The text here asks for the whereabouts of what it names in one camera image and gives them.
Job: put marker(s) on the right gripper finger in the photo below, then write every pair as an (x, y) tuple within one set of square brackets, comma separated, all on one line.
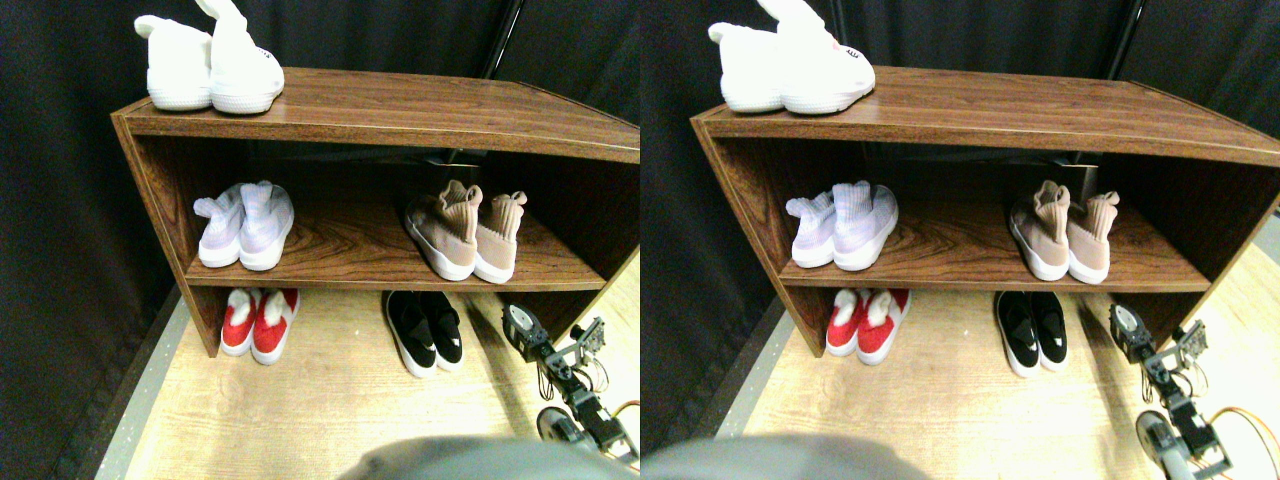
[(1128, 330), (520, 328)]

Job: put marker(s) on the black shoe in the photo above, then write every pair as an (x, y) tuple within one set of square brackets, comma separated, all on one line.
[(1018, 340), (1050, 335), (445, 335), (412, 340)]

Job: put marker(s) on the beige shoe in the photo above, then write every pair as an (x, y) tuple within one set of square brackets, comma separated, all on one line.
[(440, 240), (1038, 240), (1090, 250), (497, 250)]

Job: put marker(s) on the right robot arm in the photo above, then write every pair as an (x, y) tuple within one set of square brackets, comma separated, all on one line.
[(590, 420), (1190, 430)]

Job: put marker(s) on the red shoe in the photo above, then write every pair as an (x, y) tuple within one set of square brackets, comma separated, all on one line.
[(882, 335), (273, 335), (238, 330), (845, 330)]

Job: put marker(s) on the brown shoe rack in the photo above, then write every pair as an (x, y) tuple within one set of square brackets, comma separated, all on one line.
[(1000, 105), (400, 105)]

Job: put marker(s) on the lilac shoe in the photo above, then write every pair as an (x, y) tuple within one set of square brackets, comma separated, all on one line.
[(865, 235), (810, 243), (220, 240), (265, 235)]

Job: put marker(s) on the black curtain stand pole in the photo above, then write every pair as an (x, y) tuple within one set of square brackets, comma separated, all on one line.
[(1125, 40), (500, 38)]

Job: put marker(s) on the white shoe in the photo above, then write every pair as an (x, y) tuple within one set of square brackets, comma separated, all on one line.
[(178, 75), (245, 75), (825, 75), (750, 75)]

